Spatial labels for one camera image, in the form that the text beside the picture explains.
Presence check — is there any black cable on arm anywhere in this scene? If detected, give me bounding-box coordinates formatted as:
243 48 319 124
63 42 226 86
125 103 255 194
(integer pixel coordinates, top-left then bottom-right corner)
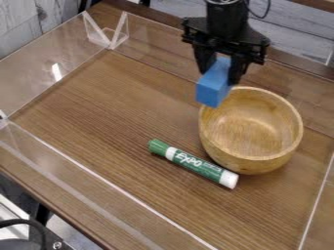
247 0 272 20

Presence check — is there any black stand with cable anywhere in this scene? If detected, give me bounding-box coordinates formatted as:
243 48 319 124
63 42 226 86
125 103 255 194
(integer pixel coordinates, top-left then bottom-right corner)
0 174 78 250

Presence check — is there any clear acrylic corner bracket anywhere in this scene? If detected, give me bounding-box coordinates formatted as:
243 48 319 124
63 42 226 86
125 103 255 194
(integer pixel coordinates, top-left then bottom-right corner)
82 12 129 50

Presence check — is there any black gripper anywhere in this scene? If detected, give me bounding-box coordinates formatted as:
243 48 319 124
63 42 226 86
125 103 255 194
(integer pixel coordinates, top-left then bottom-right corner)
181 18 269 85

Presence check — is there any clear acrylic front wall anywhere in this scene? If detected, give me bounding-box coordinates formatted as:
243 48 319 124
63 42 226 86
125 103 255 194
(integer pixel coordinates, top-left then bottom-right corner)
0 110 217 250

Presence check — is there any blue rectangular block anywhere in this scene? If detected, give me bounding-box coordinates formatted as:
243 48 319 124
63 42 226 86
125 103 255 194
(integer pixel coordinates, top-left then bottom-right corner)
194 57 230 107

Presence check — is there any green Expo marker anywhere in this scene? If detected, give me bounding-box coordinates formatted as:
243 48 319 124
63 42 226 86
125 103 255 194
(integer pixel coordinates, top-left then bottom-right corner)
148 139 238 189

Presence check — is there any brown wooden bowl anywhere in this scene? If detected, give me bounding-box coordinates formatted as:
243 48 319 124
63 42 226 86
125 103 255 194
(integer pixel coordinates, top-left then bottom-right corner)
197 86 304 175

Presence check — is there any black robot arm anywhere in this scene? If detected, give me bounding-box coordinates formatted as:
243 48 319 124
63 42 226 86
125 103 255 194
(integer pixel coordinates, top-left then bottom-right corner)
181 0 269 85

